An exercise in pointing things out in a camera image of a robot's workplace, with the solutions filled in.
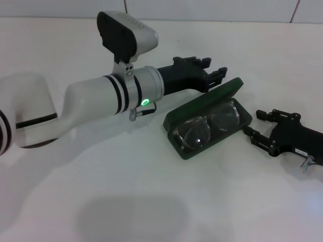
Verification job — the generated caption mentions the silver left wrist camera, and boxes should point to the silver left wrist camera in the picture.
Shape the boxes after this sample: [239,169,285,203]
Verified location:
[97,11,159,69]

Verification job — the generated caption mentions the clear white glasses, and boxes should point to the clear white glasses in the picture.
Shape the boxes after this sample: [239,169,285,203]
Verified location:
[171,99,240,152]

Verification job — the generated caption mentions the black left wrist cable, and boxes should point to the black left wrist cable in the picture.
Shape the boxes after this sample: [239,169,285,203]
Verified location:
[136,101,158,115]

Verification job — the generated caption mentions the green glasses case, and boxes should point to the green glasses case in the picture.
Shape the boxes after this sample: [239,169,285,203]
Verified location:
[163,77,253,160]

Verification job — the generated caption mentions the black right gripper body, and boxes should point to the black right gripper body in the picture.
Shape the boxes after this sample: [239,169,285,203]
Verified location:
[268,113,323,166]

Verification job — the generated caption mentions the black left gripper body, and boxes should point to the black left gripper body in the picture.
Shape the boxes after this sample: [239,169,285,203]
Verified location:
[156,56,211,96]

